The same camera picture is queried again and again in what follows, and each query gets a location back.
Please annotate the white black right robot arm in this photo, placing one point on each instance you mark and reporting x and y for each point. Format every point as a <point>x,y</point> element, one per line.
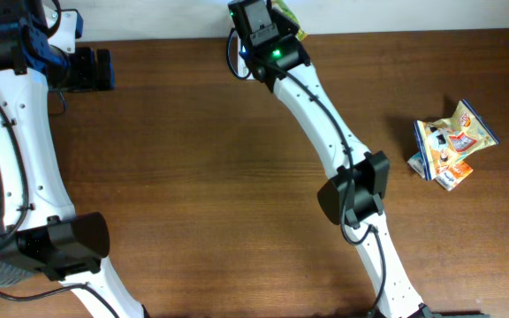
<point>357,179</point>

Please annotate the green yellow juice carton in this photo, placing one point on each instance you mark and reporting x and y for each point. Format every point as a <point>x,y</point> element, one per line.
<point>281,6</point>

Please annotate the yellow snack bag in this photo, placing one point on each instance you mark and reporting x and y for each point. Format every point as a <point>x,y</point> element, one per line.
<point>447,141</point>

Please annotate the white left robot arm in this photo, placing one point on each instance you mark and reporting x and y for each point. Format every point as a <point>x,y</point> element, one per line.
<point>40,230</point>

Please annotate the teal tissue pack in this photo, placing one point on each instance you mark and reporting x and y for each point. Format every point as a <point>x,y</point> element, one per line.
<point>416,163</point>

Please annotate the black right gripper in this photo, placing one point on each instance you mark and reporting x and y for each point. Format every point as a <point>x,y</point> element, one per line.
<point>282,26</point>

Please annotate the orange tissue pack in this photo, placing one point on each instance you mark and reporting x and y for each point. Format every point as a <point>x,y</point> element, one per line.
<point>450,178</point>

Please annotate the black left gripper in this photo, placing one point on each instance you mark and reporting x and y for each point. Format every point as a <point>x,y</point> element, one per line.
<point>90,79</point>

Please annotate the white barcode scanner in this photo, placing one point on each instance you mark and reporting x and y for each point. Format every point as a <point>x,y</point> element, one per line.
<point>242,69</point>

